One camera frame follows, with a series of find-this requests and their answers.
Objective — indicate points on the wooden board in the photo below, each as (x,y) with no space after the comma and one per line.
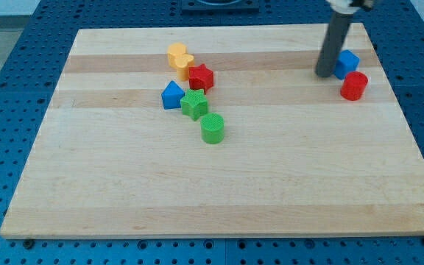
(297,159)

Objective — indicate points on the red star block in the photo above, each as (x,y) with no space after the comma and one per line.
(201,77)

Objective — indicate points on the yellow heart block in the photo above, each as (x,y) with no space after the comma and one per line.
(182,64)

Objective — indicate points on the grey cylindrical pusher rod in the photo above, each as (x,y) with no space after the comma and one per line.
(334,39)

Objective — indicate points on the blue triangle block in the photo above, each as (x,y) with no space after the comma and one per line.
(171,96)

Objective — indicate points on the blue cube block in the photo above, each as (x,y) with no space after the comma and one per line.
(346,63)

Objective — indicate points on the green cylinder block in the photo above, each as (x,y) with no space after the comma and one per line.
(212,128)

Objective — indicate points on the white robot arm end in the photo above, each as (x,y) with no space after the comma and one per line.
(349,7)

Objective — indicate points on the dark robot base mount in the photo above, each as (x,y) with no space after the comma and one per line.
(219,5)

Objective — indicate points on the green star block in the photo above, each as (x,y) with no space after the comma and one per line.
(194,104)

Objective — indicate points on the red cylinder block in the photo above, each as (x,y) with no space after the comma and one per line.
(354,86)

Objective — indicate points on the yellow hexagon block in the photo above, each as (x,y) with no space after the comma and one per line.
(175,50)

